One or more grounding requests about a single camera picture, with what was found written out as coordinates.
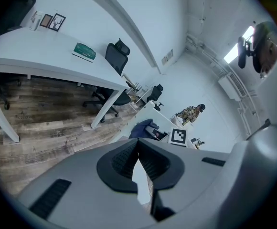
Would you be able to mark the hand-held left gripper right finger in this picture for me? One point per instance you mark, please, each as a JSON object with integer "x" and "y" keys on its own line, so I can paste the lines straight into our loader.
{"x": 195, "y": 170}

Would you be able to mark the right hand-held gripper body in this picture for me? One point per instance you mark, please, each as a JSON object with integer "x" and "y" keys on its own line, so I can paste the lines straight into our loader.
{"x": 177, "y": 136}

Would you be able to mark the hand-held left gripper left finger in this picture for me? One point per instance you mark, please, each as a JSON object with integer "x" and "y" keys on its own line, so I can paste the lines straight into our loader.
{"x": 81, "y": 175}

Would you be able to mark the dark blue cloth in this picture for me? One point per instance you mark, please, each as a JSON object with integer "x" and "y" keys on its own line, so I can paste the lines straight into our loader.
{"x": 139, "y": 129}

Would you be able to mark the black office chair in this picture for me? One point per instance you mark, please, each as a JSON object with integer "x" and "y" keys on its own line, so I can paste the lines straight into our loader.
{"x": 115, "y": 58}
{"x": 155, "y": 93}
{"x": 21, "y": 8}

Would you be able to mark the white box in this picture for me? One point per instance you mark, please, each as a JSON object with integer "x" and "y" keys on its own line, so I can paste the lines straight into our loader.
{"x": 176, "y": 121}

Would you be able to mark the white air conditioner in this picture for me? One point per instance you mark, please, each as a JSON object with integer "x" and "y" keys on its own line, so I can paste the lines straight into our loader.
{"x": 231, "y": 87}

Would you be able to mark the ceiling light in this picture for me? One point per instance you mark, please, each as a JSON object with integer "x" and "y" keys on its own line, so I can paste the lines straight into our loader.
{"x": 231, "y": 54}

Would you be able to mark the person's head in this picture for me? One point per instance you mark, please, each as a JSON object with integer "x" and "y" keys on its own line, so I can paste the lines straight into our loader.
{"x": 269, "y": 54}

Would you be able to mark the green tissue packet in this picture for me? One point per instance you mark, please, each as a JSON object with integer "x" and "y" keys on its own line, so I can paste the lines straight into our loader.
{"x": 83, "y": 51}

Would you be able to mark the large white table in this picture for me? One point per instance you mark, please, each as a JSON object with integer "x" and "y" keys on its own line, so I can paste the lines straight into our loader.
{"x": 33, "y": 49}

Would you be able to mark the clear glass holder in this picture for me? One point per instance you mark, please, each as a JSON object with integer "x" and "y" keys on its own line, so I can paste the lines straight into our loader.
{"x": 35, "y": 20}

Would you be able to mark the wall notice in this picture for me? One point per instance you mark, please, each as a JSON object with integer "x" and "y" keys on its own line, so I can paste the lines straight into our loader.
{"x": 167, "y": 57}

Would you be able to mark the white wall pipes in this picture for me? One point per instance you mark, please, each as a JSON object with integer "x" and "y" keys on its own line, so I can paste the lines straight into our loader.
{"x": 191, "y": 43}

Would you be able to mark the black head-worn camera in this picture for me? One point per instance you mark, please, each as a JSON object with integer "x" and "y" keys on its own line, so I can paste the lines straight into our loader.
{"x": 241, "y": 54}

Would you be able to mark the deer picture frame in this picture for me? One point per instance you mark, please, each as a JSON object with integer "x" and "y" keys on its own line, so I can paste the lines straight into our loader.
{"x": 57, "y": 22}

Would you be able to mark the brown picture frame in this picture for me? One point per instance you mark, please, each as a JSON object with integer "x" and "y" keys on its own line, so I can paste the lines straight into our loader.
{"x": 45, "y": 20}

